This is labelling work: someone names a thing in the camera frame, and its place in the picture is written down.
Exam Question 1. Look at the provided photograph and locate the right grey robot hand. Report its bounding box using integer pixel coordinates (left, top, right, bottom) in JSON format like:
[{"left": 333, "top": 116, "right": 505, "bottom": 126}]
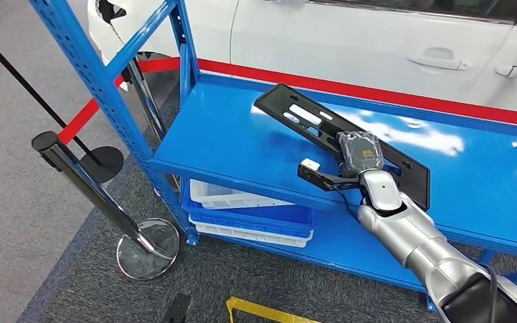
[{"left": 336, "top": 130, "right": 385, "bottom": 179}]

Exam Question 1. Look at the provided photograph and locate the long black plastic part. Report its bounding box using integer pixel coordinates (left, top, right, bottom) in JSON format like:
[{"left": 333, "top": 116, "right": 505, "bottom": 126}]
[{"left": 253, "top": 83, "right": 432, "bottom": 212}]

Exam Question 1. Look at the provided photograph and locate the blue metal shelf rack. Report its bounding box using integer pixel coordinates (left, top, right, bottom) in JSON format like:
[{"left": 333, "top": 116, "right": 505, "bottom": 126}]
[{"left": 28, "top": 0, "right": 517, "bottom": 313}]

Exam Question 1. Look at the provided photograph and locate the white car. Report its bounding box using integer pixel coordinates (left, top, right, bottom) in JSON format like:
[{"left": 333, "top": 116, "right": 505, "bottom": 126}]
[{"left": 86, "top": 0, "right": 517, "bottom": 116}]

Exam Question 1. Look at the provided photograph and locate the blue plastic bin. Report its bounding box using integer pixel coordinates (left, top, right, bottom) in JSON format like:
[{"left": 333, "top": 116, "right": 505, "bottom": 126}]
[{"left": 181, "top": 191, "right": 316, "bottom": 240}]

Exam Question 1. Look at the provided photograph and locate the flat white plastic bin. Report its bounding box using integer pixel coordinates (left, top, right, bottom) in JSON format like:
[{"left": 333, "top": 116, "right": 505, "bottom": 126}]
[{"left": 188, "top": 215, "right": 314, "bottom": 249}]

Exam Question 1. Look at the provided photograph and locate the tilted white plastic bin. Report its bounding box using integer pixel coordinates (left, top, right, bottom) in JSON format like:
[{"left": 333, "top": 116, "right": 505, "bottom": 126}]
[{"left": 189, "top": 179, "right": 295, "bottom": 211}]

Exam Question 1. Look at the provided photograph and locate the yellow floor tape square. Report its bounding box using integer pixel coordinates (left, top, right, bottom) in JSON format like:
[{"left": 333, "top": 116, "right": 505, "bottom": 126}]
[{"left": 226, "top": 297, "right": 322, "bottom": 323}]

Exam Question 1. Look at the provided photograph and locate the black robot foot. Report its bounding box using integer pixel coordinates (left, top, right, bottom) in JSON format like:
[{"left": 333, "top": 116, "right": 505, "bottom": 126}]
[{"left": 160, "top": 292, "right": 193, "bottom": 323}]

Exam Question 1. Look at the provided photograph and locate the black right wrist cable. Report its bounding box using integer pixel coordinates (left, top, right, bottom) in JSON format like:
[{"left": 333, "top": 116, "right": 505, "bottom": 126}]
[{"left": 331, "top": 182, "right": 363, "bottom": 216}]

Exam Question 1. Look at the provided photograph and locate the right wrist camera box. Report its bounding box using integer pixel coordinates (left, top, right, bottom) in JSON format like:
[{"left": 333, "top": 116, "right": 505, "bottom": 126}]
[{"left": 297, "top": 158, "right": 358, "bottom": 192}]

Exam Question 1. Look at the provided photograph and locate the chrome stanchion post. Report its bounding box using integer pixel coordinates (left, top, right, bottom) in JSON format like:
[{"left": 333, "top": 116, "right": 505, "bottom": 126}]
[
  {"left": 122, "top": 58, "right": 181, "bottom": 192},
  {"left": 31, "top": 130, "right": 181, "bottom": 282}
]

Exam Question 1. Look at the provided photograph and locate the black stanchion post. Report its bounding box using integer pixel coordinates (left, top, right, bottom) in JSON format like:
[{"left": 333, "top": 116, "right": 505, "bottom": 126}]
[{"left": 0, "top": 23, "right": 125, "bottom": 184}]

